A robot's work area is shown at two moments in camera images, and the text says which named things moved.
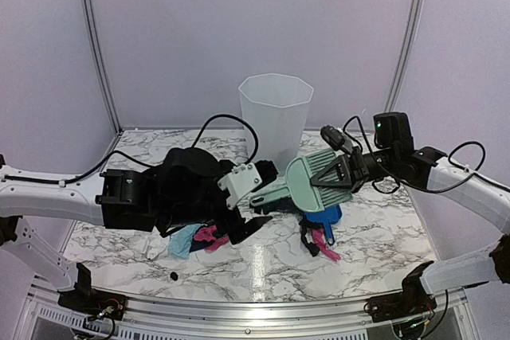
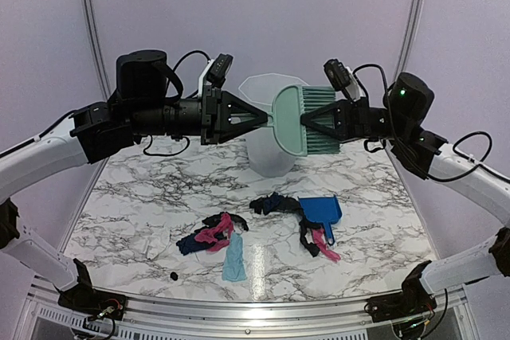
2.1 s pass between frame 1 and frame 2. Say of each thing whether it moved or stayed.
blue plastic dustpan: stayed
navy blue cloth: stayed
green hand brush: moved
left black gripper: moved
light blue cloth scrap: moved
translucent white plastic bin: stayed
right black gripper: moved
